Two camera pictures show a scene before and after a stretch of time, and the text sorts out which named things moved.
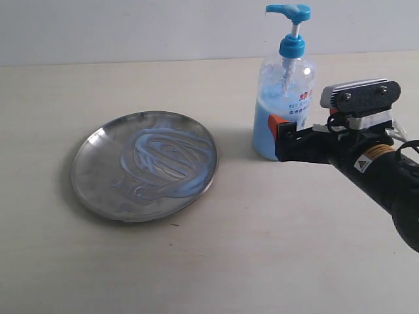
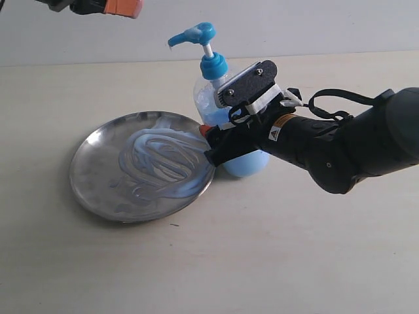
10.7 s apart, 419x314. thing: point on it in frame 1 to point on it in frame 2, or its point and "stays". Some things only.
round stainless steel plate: [145, 167] stays
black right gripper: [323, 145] to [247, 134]
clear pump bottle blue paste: [287, 84] to [214, 69]
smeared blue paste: [163, 163] stays
